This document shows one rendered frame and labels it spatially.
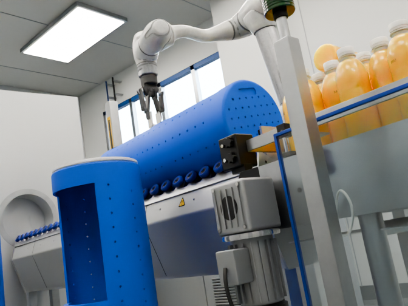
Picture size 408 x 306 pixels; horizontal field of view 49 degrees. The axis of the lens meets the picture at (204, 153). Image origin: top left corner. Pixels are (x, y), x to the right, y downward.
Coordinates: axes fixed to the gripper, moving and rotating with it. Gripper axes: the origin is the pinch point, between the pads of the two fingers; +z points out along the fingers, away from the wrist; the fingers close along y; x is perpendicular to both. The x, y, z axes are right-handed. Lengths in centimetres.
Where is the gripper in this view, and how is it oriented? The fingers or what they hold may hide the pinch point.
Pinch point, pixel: (154, 120)
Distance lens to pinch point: 199.9
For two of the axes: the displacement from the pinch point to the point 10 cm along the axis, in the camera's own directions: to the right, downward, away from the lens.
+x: 6.3, -2.5, -7.3
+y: -7.6, -0.1, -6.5
